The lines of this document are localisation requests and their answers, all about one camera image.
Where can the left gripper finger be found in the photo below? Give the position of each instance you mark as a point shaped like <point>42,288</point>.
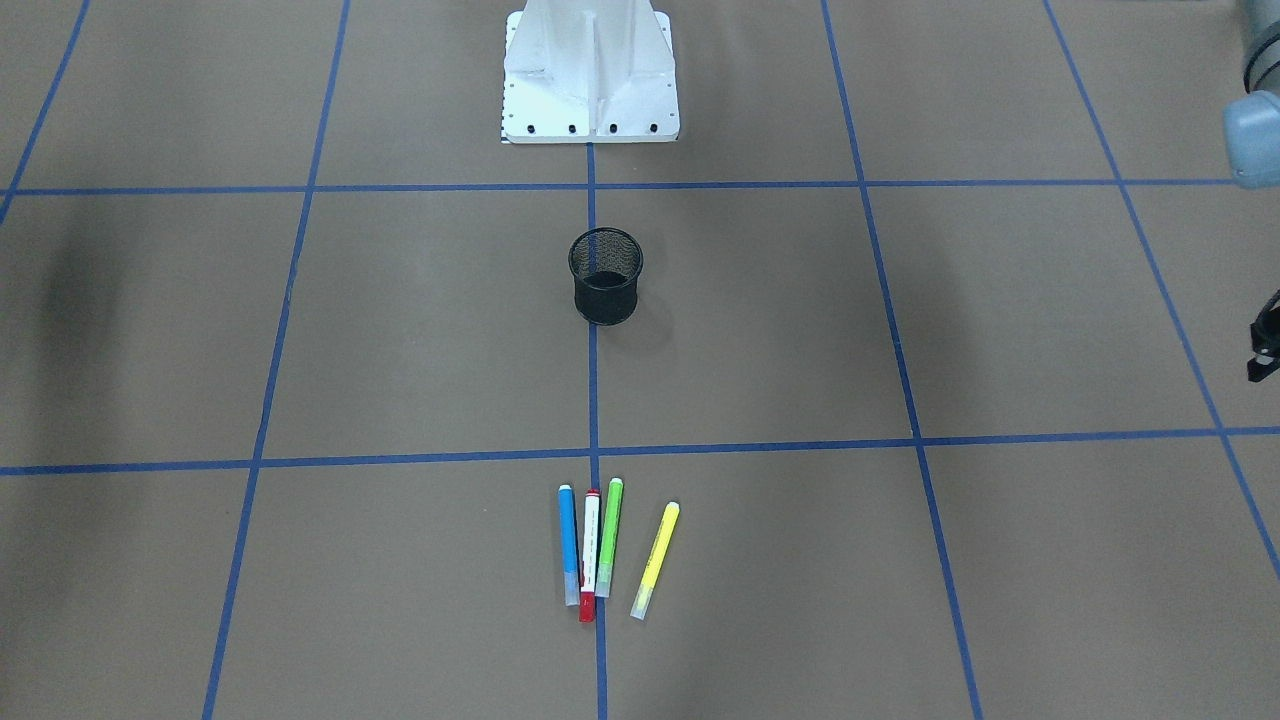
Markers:
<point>1264,342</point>

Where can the green highlighter pen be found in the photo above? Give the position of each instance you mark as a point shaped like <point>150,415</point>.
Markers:
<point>608,539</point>

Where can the yellow highlighter pen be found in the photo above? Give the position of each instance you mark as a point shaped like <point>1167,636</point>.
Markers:
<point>655,561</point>

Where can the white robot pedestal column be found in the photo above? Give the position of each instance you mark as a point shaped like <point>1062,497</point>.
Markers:
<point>589,72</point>

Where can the red whiteboard marker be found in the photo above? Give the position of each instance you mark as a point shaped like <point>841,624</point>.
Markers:
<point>589,555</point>

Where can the blue highlighter pen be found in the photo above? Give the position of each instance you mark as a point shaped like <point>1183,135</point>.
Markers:
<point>569,540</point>

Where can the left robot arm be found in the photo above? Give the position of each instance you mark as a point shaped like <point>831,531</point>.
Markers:
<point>1250,126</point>

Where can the black mesh pen cup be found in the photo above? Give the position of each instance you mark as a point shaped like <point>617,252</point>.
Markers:
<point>605,264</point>

